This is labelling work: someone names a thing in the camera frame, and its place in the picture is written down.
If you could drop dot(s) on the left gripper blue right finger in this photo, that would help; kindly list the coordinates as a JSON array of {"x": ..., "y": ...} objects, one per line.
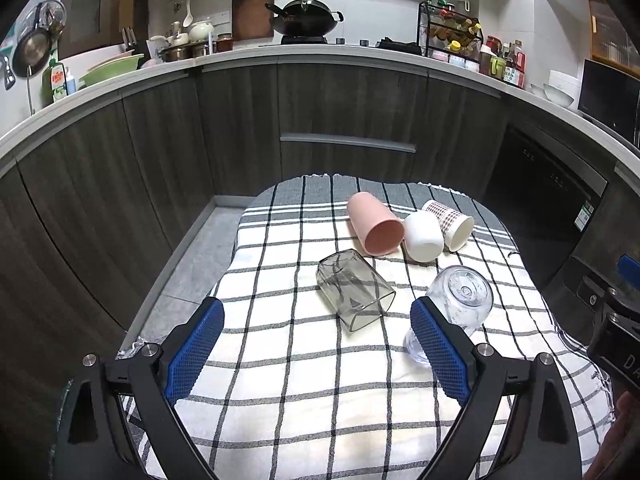
[{"x": 472, "y": 374}]

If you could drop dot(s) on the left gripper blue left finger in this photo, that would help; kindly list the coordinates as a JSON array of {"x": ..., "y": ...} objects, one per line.
[{"x": 162, "y": 374}]

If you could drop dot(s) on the smoky grey square cup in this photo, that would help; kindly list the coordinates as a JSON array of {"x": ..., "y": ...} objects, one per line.
[{"x": 353, "y": 289}]

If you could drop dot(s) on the patterned paper cup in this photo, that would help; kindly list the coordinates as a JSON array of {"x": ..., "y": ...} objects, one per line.
[{"x": 456, "y": 227}]

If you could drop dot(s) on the white plastic cup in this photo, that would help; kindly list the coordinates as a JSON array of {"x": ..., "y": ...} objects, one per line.
[{"x": 423, "y": 237}]

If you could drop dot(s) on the pink plastic cup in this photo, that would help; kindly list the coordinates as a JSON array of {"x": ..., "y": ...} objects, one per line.
[{"x": 377, "y": 228}]

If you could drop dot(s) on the checkered white black cloth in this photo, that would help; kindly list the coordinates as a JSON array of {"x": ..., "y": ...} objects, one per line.
[{"x": 289, "y": 393}]

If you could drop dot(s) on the black dishwasher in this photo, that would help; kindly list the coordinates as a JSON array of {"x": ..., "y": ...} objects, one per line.
[{"x": 542, "y": 202}]

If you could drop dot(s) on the black microwave oven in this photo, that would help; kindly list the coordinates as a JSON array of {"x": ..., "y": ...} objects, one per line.
[{"x": 611, "y": 97}]

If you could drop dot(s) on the white bowl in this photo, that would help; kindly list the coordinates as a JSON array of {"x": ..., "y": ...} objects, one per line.
[{"x": 557, "y": 96}]

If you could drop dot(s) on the red label sauce bottle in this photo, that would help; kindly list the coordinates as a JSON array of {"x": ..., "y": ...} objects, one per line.
[{"x": 515, "y": 57}]

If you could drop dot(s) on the wooden glass door cabinet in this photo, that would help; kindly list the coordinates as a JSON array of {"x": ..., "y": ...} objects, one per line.
[{"x": 610, "y": 44}]

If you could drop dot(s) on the green dish soap bottle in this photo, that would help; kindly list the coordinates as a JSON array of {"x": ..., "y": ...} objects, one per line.
[{"x": 58, "y": 81}]

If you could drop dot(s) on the green plastic basin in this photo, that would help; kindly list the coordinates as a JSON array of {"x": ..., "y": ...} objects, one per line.
[{"x": 119, "y": 65}]

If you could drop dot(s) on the hanging steel pan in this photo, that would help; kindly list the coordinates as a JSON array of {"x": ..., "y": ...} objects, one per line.
[{"x": 39, "y": 31}]

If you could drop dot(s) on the black spice rack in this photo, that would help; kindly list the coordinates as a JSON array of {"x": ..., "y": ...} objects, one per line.
[{"x": 442, "y": 29}]

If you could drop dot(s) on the wooden cutting board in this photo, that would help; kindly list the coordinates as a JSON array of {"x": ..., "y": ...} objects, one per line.
[{"x": 250, "y": 20}]

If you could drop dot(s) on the black wok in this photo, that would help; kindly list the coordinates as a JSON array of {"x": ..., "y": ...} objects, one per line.
[{"x": 304, "y": 18}]

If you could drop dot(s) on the grey drawer handle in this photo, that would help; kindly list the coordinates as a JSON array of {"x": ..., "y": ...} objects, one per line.
[{"x": 321, "y": 138}]

